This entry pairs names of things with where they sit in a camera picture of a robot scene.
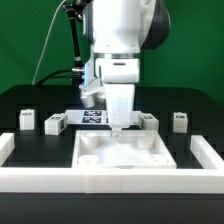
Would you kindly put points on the white square tabletop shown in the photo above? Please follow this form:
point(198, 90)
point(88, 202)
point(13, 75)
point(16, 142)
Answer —
point(127, 149)

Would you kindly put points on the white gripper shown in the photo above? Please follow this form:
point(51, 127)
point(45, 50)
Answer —
point(119, 104)

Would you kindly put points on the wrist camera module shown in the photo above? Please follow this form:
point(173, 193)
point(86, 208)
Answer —
point(118, 70)

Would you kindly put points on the black camera stand pole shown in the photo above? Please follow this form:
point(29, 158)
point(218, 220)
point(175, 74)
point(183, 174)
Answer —
point(74, 12)

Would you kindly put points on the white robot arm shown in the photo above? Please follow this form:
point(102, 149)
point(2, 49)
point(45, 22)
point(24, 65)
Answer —
point(118, 31)

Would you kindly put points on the white U-shaped fence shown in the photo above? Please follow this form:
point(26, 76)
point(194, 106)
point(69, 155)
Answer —
point(70, 180)

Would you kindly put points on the white marker base plate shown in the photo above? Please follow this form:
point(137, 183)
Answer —
point(85, 117)

